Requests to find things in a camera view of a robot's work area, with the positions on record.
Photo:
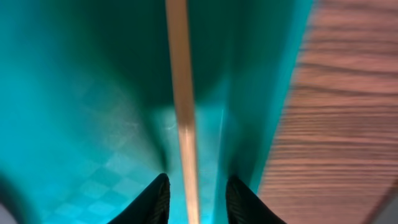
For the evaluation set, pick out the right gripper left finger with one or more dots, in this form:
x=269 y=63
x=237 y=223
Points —
x=151 y=206

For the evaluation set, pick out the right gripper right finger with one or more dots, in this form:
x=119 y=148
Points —
x=245 y=207

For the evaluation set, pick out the large white plate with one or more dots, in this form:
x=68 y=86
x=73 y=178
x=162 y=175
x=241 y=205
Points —
x=5 y=216

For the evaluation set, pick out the teal serving tray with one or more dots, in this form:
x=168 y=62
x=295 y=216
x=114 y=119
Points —
x=88 y=115

